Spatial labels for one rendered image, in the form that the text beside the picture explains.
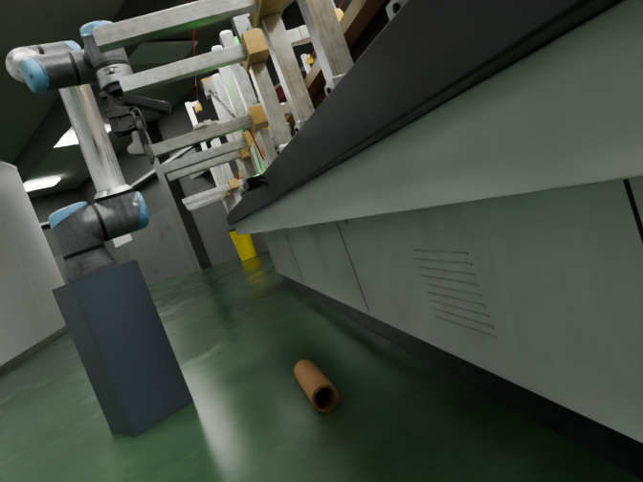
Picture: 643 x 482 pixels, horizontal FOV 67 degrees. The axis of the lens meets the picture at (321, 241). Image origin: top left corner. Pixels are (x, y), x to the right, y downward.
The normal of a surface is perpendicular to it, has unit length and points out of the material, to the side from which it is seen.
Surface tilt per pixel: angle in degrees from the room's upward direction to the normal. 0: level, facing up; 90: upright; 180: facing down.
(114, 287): 90
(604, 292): 90
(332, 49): 90
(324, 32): 90
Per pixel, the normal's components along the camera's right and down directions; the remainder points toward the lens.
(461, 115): -0.91, 0.36
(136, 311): 0.66, -0.18
